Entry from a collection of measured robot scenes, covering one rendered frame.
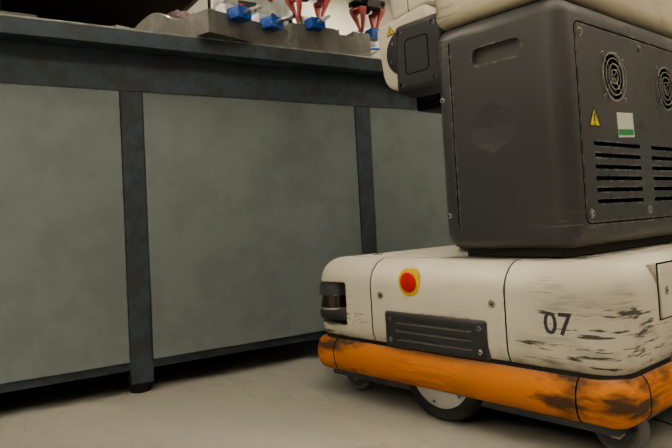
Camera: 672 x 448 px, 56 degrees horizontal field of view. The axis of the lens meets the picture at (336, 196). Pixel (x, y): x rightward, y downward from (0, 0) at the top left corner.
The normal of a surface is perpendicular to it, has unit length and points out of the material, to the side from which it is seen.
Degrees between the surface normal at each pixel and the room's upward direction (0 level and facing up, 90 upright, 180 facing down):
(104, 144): 90
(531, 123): 90
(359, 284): 84
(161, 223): 90
